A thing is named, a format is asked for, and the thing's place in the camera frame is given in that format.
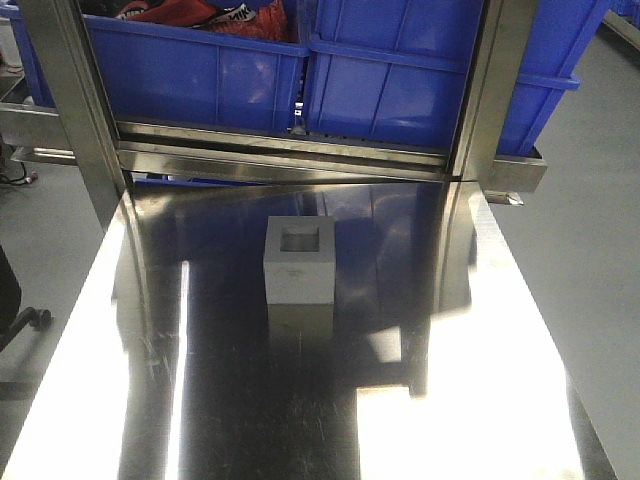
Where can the gray square base block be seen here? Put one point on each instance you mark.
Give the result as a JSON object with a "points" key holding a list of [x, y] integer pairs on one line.
{"points": [[299, 260]]}

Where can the left blue bin with clothes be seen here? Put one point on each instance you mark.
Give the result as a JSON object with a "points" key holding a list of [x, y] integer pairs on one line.
{"points": [[178, 74]]}

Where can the black chair base caster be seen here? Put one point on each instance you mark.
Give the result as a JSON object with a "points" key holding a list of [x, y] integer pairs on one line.
{"points": [[38, 319]]}

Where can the red Nike clothing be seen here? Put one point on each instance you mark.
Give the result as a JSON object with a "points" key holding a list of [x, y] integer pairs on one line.
{"points": [[267, 22]]}

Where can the stainless steel rack frame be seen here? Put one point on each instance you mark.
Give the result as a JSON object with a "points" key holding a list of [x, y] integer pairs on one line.
{"points": [[81, 130]]}

